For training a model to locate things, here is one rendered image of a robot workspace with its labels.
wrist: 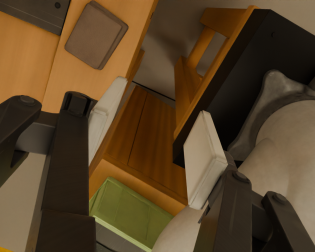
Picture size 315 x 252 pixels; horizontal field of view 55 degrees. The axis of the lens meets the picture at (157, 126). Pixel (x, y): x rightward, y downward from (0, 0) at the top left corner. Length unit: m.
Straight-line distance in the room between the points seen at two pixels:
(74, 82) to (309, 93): 0.42
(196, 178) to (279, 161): 0.28
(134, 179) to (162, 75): 0.80
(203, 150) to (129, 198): 0.64
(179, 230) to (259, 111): 0.24
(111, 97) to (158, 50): 1.34
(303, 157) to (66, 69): 0.44
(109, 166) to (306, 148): 0.52
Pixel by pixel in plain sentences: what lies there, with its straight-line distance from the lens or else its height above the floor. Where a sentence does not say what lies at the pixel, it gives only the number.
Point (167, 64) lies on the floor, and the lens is 1.50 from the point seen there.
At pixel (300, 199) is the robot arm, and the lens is 0.39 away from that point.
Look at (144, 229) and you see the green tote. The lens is 0.75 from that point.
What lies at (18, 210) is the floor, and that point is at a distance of 2.08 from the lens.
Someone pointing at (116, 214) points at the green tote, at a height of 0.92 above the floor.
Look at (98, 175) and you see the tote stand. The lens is 0.82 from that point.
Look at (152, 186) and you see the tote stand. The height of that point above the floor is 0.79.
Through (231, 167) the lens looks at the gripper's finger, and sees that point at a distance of 0.16.
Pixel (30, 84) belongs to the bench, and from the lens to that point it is 0.68.
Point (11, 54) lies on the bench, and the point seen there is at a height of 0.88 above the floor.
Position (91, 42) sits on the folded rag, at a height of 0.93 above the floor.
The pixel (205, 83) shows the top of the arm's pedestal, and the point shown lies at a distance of 0.66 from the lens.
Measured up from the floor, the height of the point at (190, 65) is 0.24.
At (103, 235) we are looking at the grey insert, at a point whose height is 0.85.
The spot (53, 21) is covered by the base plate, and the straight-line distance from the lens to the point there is 0.62.
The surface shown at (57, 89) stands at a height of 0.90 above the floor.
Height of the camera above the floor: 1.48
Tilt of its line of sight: 68 degrees down
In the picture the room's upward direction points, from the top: 173 degrees counter-clockwise
